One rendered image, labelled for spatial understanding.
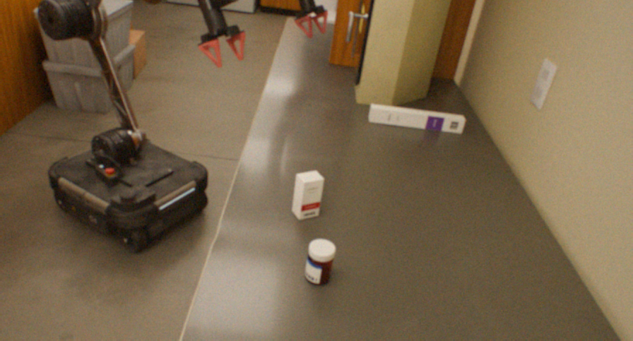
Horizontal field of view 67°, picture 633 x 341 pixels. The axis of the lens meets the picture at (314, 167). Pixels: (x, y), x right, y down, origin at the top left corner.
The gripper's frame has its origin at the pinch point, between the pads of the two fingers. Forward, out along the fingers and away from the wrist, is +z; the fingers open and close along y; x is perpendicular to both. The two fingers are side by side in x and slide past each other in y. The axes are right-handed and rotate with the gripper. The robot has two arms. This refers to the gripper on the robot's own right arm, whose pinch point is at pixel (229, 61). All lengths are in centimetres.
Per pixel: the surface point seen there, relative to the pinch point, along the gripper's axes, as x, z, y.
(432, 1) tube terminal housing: -49, 2, 39
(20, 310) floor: 103, 62, -45
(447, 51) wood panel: -38, 22, 74
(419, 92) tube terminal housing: -35, 30, 45
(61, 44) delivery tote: 199, -46, 74
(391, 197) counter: -49, 40, -18
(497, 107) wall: -59, 39, 44
